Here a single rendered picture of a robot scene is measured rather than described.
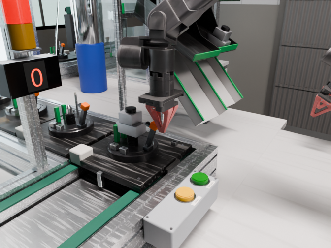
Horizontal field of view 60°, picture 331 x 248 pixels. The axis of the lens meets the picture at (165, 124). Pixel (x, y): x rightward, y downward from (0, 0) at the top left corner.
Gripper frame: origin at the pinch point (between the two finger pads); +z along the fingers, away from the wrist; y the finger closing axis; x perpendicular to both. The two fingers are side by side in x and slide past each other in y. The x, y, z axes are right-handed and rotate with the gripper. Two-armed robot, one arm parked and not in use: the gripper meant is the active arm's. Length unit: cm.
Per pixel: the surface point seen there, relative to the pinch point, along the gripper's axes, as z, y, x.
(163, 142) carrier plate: 8.9, -9.1, -5.7
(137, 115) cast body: -1.7, -0.7, -8.1
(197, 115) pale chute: 3.1, -20.6, -0.8
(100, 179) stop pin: 11.2, 12.4, -9.7
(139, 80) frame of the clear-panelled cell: 17, -88, -76
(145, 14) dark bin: -25.3, -24.0, -22.1
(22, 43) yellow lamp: -21.1, 19.8, -19.9
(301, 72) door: 40, -282, -9
